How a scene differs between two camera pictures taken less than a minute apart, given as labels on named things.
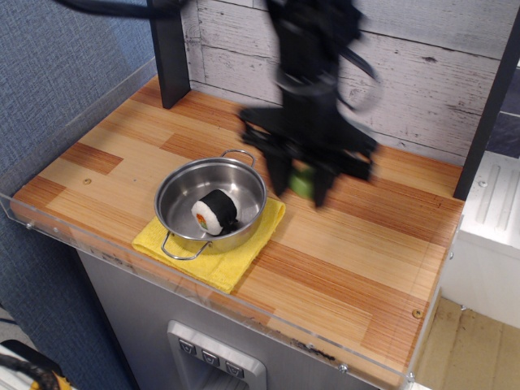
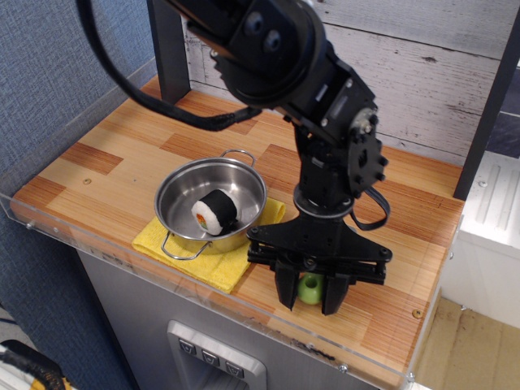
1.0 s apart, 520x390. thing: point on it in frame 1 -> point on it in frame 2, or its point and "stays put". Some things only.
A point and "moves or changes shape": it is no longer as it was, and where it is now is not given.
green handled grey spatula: [302, 182] moves or changes shape
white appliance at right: [482, 272] stays put
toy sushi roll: [216, 212] stays put
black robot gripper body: [309, 127] -> [320, 245]
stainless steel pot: [210, 205] stays put
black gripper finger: [323, 179] -> [335, 287]
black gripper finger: [279, 168] -> [287, 279]
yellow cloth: [221, 270] stays put
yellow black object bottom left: [46, 374] stays put
